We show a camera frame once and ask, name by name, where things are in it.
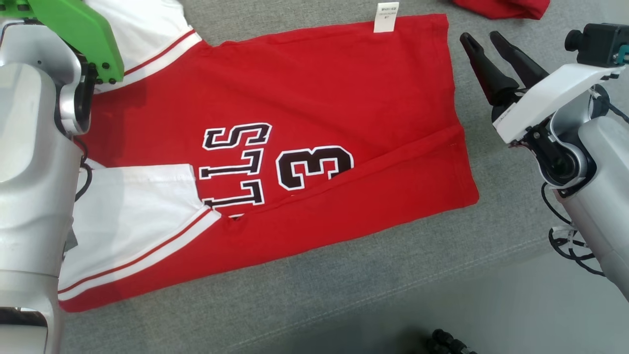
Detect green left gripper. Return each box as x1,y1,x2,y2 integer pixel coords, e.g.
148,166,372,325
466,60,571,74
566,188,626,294
0,0,125,84

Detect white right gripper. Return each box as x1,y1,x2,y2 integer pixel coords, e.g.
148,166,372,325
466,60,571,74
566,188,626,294
459,31,627,144

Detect red shorts with white stripes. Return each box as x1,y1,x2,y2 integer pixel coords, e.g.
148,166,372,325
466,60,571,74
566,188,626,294
452,0,551,20

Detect red jersey with white sleeves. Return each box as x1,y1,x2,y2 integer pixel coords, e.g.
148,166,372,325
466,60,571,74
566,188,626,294
58,0,480,313

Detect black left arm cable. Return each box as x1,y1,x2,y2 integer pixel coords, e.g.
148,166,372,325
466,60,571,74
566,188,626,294
74,138,94,202

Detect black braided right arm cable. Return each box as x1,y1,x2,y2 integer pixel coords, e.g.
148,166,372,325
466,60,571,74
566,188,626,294
541,183,606,277

